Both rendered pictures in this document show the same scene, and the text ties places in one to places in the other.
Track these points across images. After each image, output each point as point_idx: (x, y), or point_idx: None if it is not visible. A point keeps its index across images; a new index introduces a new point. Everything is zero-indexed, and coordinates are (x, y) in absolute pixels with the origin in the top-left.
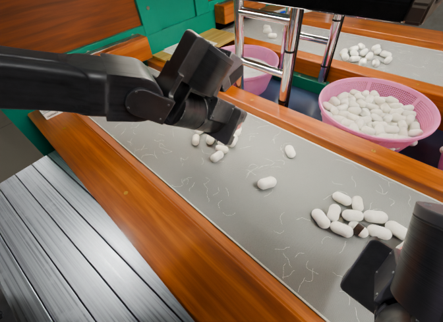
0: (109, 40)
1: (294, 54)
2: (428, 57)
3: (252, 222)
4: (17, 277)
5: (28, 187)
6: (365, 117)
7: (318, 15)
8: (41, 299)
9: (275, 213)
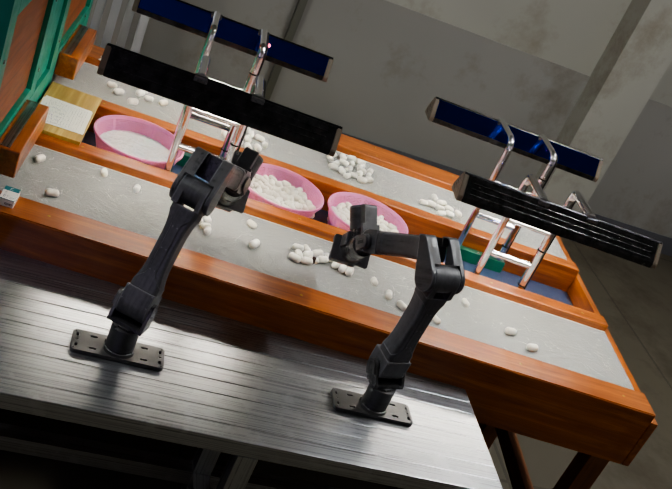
0: (17, 110)
1: (238, 147)
2: (290, 143)
3: (262, 266)
4: None
5: (27, 284)
6: (279, 197)
7: None
8: (155, 340)
9: (269, 260)
